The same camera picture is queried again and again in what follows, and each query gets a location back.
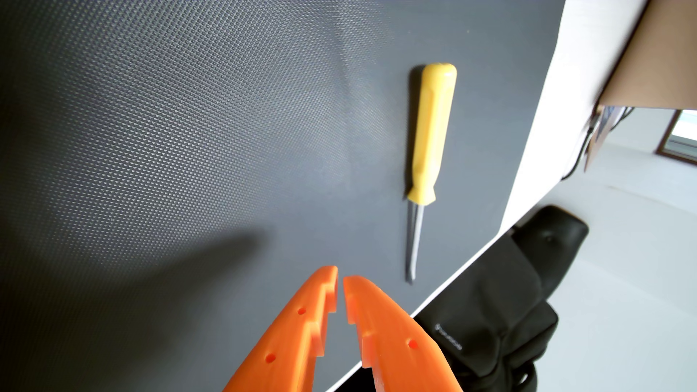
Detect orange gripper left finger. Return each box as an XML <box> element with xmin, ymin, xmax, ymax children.
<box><xmin>222</xmin><ymin>266</ymin><xmax>339</xmax><ymax>392</ymax></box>

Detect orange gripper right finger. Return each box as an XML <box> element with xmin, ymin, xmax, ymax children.
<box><xmin>343</xmin><ymin>275</ymin><xmax>464</xmax><ymax>392</ymax></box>

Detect yellow handled screwdriver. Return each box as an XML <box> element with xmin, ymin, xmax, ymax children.
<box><xmin>404</xmin><ymin>62</ymin><xmax>458</xmax><ymax>284</ymax></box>

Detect black padded chair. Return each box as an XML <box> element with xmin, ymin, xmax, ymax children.
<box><xmin>512</xmin><ymin>205</ymin><xmax>590</xmax><ymax>298</ymax></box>

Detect dark grey textured mat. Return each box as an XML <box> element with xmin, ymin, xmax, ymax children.
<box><xmin>0</xmin><ymin>0</ymin><xmax>567</xmax><ymax>392</ymax></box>

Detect brown cardboard box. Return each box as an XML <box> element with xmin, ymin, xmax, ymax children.
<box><xmin>584</xmin><ymin>0</ymin><xmax>697</xmax><ymax>173</ymax></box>

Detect black cable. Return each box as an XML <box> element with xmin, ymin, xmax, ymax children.
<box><xmin>561</xmin><ymin>106</ymin><xmax>636</xmax><ymax>181</ymax></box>

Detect brown window frame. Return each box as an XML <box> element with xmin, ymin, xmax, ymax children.
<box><xmin>656</xmin><ymin>109</ymin><xmax>697</xmax><ymax>166</ymax></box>

